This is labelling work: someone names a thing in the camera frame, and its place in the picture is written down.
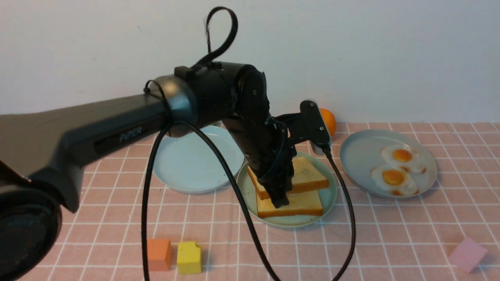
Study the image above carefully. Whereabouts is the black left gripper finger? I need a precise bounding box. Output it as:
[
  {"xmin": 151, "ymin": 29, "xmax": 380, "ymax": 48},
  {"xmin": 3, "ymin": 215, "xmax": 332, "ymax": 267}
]
[{"xmin": 258, "ymin": 160, "xmax": 294, "ymax": 208}]

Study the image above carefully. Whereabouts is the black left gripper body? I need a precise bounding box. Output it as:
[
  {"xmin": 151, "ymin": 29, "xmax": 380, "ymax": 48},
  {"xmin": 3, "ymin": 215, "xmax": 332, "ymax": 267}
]
[{"xmin": 223, "ymin": 116, "xmax": 297, "ymax": 184}]

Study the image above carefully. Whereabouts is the toast slice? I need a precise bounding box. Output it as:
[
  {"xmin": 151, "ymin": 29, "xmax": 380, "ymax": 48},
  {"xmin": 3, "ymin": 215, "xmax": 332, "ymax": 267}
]
[
  {"xmin": 256, "ymin": 190, "xmax": 323, "ymax": 218},
  {"xmin": 246, "ymin": 155, "xmax": 330, "ymax": 200}
]

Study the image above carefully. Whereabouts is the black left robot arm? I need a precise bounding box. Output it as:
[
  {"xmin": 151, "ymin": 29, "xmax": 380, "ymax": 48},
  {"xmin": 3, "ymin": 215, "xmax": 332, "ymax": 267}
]
[{"xmin": 1, "ymin": 62, "xmax": 296, "ymax": 281}]

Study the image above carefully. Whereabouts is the teal green plate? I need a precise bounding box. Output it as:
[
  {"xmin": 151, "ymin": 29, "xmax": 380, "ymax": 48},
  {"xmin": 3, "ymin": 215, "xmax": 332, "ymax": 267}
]
[{"xmin": 236, "ymin": 151, "xmax": 339, "ymax": 228}]

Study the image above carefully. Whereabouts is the orange fruit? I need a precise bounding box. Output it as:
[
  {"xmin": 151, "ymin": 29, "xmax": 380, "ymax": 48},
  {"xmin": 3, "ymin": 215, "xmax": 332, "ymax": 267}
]
[{"xmin": 320, "ymin": 108, "xmax": 337, "ymax": 137}]

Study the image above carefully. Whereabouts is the light blue plate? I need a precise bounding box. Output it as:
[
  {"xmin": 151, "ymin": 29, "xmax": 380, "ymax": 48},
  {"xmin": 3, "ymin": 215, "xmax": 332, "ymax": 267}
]
[{"xmin": 153, "ymin": 126, "xmax": 245, "ymax": 194}]

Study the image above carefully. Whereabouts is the grey blue plate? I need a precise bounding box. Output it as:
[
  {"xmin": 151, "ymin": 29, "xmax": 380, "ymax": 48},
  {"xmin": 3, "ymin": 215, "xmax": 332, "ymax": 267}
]
[{"xmin": 339, "ymin": 129, "xmax": 437, "ymax": 199}]

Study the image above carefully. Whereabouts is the front fried egg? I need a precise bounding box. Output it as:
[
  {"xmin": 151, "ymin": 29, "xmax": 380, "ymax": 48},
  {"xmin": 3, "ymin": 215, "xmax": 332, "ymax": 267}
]
[{"xmin": 370, "ymin": 164, "xmax": 419, "ymax": 196}]

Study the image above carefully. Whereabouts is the fried egg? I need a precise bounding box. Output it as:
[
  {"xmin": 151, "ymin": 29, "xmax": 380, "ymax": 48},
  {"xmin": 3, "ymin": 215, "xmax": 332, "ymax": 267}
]
[
  {"xmin": 370, "ymin": 164, "xmax": 419, "ymax": 196},
  {"xmin": 380, "ymin": 145, "xmax": 427, "ymax": 174}
]

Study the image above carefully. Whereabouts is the yellow foam block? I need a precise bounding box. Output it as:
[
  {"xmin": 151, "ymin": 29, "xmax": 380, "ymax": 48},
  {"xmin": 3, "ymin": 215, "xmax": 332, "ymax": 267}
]
[{"xmin": 177, "ymin": 241, "xmax": 202, "ymax": 275}]

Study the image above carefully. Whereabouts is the back right fried egg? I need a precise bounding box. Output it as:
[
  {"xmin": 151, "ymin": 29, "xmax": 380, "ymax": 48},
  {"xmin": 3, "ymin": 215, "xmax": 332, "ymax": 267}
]
[{"xmin": 380, "ymin": 145, "xmax": 427, "ymax": 174}]

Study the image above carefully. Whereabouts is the orange foam cube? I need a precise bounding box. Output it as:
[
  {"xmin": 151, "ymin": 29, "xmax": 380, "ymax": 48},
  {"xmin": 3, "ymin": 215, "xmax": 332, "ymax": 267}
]
[{"xmin": 147, "ymin": 238, "xmax": 173, "ymax": 272}]

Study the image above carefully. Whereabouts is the pink checkered tablecloth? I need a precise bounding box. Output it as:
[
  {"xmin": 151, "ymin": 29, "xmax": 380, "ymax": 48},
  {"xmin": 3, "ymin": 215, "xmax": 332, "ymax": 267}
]
[{"xmin": 22, "ymin": 121, "xmax": 500, "ymax": 281}]

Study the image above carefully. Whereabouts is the pink foam cube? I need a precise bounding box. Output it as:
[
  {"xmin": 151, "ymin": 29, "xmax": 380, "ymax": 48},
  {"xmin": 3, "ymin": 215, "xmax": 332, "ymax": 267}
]
[{"xmin": 448, "ymin": 237, "xmax": 488, "ymax": 274}]

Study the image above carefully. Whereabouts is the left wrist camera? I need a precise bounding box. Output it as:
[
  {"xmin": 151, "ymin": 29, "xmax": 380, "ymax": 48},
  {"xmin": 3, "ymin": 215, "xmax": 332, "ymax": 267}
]
[{"xmin": 275, "ymin": 99, "xmax": 332, "ymax": 155}]

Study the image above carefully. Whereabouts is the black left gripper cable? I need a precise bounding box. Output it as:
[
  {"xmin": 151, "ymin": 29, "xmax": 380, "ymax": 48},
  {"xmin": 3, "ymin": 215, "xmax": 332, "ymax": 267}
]
[{"xmin": 141, "ymin": 6, "xmax": 357, "ymax": 281}]

